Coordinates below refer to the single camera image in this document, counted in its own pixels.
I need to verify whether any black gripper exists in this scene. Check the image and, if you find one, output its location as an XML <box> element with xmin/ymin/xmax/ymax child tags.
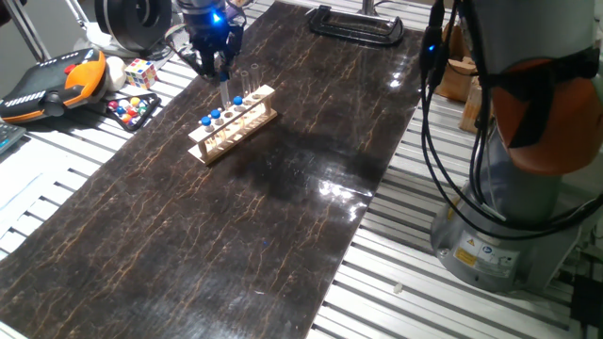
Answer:
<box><xmin>181</xmin><ymin>8</ymin><xmax>244</xmax><ymax>82</ymax></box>

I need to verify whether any person forearm dark sleeve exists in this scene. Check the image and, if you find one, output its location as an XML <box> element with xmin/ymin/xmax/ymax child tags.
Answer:
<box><xmin>0</xmin><ymin>0</ymin><xmax>28</xmax><ymax>27</ymax></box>

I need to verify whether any orange and black teach pendant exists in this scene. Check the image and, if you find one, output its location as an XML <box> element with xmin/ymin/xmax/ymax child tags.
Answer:
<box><xmin>0</xmin><ymin>47</ymin><xmax>107</xmax><ymax>124</ymax></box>

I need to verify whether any open glass test tube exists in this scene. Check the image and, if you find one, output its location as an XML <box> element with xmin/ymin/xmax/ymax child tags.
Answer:
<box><xmin>249</xmin><ymin>63</ymin><xmax>263</xmax><ymax>101</ymax></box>
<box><xmin>240</xmin><ymin>69</ymin><xmax>252</xmax><ymax>108</ymax></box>

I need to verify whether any rubik's cube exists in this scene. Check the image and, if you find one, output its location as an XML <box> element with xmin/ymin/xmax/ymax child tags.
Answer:
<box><xmin>123</xmin><ymin>57</ymin><xmax>159</xmax><ymax>90</ymax></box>

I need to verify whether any black round spool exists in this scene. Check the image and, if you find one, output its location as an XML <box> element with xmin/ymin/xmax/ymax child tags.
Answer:
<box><xmin>93</xmin><ymin>0</ymin><xmax>173</xmax><ymax>53</ymax></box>

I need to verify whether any black power box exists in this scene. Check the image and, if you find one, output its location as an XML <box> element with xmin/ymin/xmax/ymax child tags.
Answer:
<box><xmin>569</xmin><ymin>275</ymin><xmax>603</xmax><ymax>331</ymax></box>

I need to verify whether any dark marble pattern mat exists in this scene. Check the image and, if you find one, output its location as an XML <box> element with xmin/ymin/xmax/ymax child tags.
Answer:
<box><xmin>0</xmin><ymin>0</ymin><xmax>425</xmax><ymax>339</ymax></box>

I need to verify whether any white ball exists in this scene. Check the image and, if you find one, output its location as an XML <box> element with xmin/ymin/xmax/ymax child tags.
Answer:
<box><xmin>104</xmin><ymin>56</ymin><xmax>127</xmax><ymax>93</ymax></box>

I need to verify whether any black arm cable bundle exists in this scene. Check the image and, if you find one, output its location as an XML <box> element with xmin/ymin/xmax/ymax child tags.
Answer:
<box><xmin>417</xmin><ymin>0</ymin><xmax>603</xmax><ymax>244</ymax></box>

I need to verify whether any black triangle tray with balls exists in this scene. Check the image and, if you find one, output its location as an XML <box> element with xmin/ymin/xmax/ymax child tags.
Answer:
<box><xmin>104</xmin><ymin>92</ymin><xmax>162</xmax><ymax>132</ymax></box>

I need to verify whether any black keyboard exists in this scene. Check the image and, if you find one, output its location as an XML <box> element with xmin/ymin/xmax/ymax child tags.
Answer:
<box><xmin>0</xmin><ymin>121</ymin><xmax>27</xmax><ymax>155</ymax></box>

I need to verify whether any wooden block stack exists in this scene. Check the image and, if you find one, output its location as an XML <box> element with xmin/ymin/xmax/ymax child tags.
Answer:
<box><xmin>432</xmin><ymin>23</ymin><xmax>491</xmax><ymax>133</ymax></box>

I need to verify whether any aluminium frame post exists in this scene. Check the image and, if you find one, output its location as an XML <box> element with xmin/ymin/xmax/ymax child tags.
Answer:
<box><xmin>2</xmin><ymin>0</ymin><xmax>51</xmax><ymax>62</ymax></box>

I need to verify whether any white paper sheet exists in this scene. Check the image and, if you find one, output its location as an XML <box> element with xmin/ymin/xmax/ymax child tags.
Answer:
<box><xmin>0</xmin><ymin>150</ymin><xmax>72</xmax><ymax>236</ymax></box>

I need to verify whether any wooden test tube rack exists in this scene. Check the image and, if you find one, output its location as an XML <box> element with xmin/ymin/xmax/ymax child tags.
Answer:
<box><xmin>187</xmin><ymin>84</ymin><xmax>279</xmax><ymax>166</ymax></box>

